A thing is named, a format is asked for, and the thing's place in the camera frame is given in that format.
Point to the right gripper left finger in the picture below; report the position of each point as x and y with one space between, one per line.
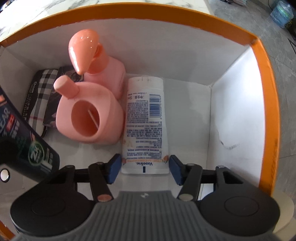
101 175

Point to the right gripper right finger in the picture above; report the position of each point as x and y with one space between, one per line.
188 176

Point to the white vaseline lotion tube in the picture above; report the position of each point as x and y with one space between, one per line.
145 143

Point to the plaid black tissue pack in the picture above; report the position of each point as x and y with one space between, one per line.
37 99

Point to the pink pump bottle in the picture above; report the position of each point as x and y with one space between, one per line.
90 60

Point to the orange cardboard box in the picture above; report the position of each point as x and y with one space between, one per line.
221 110

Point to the blue water jug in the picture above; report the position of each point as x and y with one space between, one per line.
282 13

